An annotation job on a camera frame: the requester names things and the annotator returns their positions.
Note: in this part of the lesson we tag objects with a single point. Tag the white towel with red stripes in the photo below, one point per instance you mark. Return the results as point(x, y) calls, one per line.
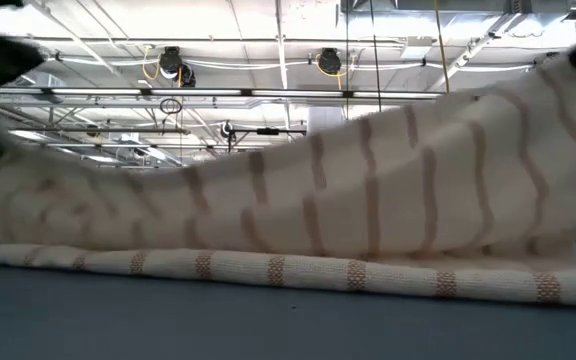
point(318, 210)

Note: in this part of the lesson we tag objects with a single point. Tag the long ceiling light rail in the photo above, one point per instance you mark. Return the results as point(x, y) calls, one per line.
point(118, 92)

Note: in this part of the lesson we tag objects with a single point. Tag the white round pillar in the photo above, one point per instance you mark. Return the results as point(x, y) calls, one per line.
point(325, 117)

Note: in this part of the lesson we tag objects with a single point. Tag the black overhead rig frame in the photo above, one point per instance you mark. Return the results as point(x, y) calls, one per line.
point(268, 131)

